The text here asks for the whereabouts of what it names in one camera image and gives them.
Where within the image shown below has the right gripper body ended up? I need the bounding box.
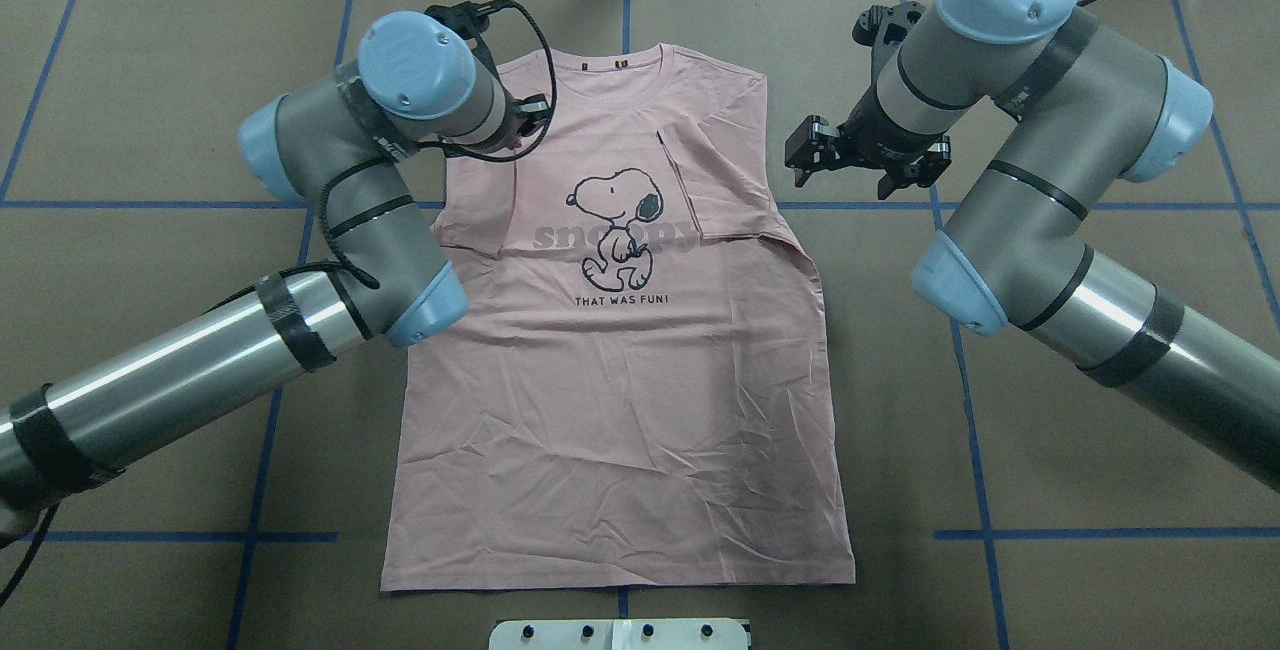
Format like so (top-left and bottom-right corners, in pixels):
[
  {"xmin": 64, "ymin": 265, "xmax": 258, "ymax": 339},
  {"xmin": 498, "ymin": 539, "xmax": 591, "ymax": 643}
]
[{"xmin": 783, "ymin": 114, "xmax": 951, "ymax": 200}]

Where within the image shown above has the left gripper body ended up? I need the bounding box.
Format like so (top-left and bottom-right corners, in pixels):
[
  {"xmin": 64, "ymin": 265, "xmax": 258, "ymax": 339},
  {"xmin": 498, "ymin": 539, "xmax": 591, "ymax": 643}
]
[{"xmin": 495, "ymin": 90, "xmax": 553, "ymax": 152}]

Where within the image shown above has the pink Snoopy t-shirt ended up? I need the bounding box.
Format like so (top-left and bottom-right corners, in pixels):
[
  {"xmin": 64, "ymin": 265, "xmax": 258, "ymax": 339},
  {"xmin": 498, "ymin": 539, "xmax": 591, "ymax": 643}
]
[{"xmin": 380, "ymin": 44, "xmax": 856, "ymax": 594}]

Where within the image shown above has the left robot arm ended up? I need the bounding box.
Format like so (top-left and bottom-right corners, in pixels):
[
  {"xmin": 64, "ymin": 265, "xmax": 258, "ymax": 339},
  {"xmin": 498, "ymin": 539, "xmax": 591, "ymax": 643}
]
[{"xmin": 3, "ymin": 0, "xmax": 556, "ymax": 545}]

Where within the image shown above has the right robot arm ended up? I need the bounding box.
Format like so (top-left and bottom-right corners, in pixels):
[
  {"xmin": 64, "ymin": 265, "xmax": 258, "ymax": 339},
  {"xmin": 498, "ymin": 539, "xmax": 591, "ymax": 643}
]
[{"xmin": 785, "ymin": 0, "xmax": 1279, "ymax": 489}]

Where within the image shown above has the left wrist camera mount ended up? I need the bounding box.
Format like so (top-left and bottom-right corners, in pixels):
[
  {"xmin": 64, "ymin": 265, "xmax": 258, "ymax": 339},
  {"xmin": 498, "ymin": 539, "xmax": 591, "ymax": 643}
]
[{"xmin": 424, "ymin": 0, "xmax": 500, "ymax": 56}]

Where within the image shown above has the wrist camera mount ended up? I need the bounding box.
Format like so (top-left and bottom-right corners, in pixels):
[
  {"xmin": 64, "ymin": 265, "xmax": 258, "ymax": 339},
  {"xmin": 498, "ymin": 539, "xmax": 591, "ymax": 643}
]
[
  {"xmin": 424, "ymin": 0, "xmax": 500, "ymax": 56},
  {"xmin": 851, "ymin": 0, "xmax": 925, "ymax": 81}
]

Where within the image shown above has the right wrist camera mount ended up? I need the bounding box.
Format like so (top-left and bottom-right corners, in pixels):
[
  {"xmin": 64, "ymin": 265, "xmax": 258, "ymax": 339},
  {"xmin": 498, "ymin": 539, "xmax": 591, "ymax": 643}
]
[{"xmin": 851, "ymin": 0, "xmax": 925, "ymax": 81}]

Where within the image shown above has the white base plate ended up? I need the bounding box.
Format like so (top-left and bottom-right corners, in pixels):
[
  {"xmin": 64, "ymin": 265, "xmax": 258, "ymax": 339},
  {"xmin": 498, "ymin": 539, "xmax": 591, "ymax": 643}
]
[{"xmin": 488, "ymin": 617, "xmax": 753, "ymax": 649}]

